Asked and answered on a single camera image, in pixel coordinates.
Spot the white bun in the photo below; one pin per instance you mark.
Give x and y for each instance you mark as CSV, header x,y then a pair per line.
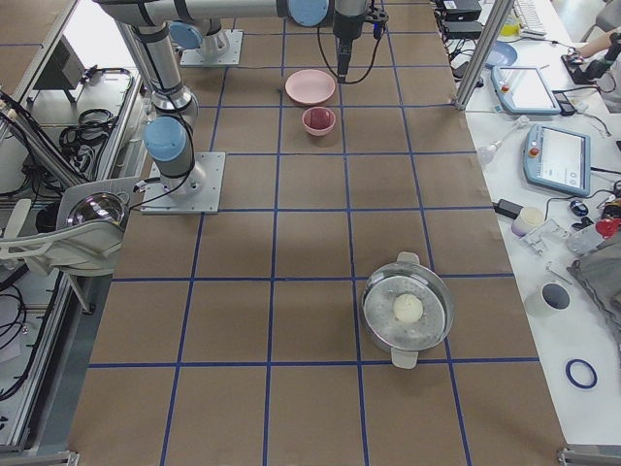
x,y
407,308

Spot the red apple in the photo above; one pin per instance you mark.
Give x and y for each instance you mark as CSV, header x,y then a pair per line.
x,y
318,118

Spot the glass pot lid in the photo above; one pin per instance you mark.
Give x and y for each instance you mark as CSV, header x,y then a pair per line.
x,y
98,206

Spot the blue teach pendant far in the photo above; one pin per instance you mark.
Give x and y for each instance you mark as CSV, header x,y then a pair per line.
x,y
523,91

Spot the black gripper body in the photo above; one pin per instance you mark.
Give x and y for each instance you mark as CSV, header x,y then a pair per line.
x,y
346,26

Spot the blue teach pendant near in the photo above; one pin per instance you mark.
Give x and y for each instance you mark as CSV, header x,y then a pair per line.
x,y
557,159

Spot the steel steamer pot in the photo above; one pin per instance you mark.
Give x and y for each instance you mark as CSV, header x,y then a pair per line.
x,y
402,341

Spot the aluminium frame post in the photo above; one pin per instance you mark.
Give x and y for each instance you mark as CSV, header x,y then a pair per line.
x,y
490,32

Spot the white cup dark inside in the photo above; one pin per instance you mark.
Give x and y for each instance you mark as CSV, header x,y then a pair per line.
x,y
547,300

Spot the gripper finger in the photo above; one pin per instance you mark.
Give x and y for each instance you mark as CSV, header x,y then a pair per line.
x,y
344,56

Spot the blue plate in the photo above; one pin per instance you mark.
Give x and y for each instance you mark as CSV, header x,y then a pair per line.
x,y
501,54

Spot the pink plate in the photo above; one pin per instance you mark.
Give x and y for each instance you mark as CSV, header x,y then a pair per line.
x,y
310,87

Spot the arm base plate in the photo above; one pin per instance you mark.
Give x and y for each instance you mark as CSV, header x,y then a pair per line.
x,y
191,58
199,193

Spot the pink bowl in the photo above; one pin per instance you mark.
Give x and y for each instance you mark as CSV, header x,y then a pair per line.
x,y
319,132

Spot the black power adapter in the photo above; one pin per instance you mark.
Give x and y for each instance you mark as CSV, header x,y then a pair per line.
x,y
507,209

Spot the blue teach pendant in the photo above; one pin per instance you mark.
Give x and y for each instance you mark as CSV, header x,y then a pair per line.
x,y
523,91
557,159

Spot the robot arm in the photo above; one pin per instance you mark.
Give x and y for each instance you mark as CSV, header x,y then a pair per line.
x,y
145,26
204,36

